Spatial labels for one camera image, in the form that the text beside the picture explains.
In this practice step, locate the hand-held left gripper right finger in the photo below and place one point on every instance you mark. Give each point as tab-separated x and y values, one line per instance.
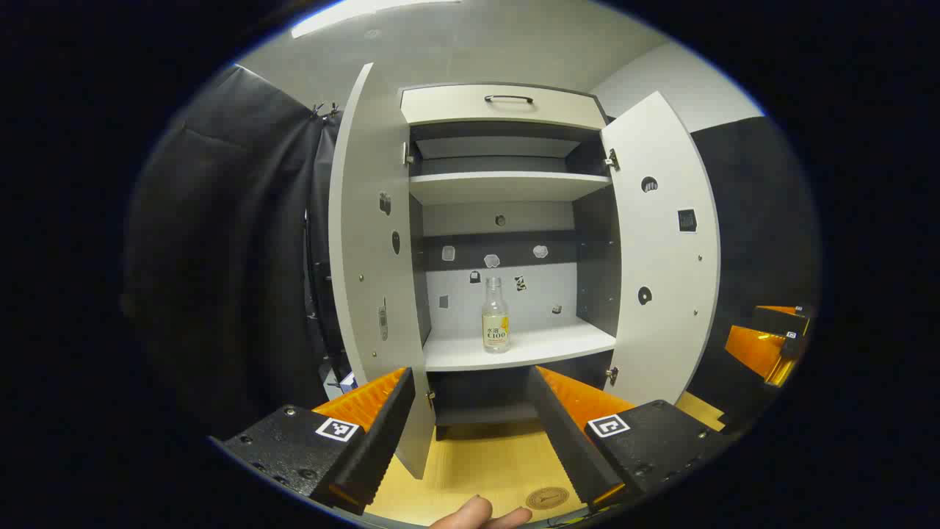
569	448

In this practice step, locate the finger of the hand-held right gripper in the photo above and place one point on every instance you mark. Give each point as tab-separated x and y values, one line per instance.
756	349
778	308

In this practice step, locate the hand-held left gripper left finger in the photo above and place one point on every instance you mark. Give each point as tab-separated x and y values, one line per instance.
382	441

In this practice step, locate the grey cabinet door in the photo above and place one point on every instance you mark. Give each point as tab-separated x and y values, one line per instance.
367	220
661	294

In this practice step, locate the clear bottle with yellow label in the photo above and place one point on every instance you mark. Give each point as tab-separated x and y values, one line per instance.
496	323

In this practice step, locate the white cabinet shelf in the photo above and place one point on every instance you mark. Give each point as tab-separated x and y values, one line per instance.
507	187
543	342

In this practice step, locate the grey cabinet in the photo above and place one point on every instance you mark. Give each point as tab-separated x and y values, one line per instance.
536	294

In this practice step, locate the grey cabinet drawer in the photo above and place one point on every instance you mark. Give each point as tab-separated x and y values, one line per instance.
499	114

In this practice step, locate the white and blue box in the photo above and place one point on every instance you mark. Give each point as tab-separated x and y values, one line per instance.
345	382

